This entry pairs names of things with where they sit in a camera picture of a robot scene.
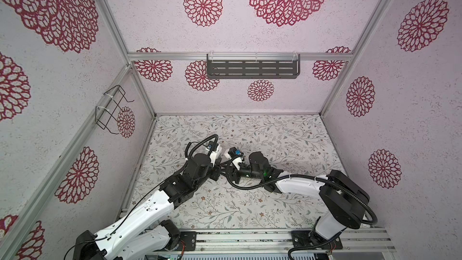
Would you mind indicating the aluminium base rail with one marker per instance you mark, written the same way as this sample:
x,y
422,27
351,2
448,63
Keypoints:
x,y
279,241

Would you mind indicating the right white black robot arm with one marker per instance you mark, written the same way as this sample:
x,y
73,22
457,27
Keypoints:
x,y
346,202

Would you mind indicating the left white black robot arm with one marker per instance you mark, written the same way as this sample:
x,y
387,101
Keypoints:
x,y
146,227

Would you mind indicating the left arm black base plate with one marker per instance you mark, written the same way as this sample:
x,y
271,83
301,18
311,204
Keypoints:
x,y
185,241

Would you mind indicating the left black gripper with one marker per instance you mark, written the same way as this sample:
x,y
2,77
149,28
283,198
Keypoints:
x,y
216,173

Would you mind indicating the grey slotted wall shelf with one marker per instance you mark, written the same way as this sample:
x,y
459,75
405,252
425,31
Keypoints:
x,y
252,69

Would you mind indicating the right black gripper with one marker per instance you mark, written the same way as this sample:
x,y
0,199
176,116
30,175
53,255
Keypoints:
x,y
234,176

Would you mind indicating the black wire wall basket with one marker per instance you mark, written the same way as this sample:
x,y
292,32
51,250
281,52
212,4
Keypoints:
x,y
105,113

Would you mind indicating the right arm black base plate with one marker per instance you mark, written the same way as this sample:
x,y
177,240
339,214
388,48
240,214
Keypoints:
x,y
309,240

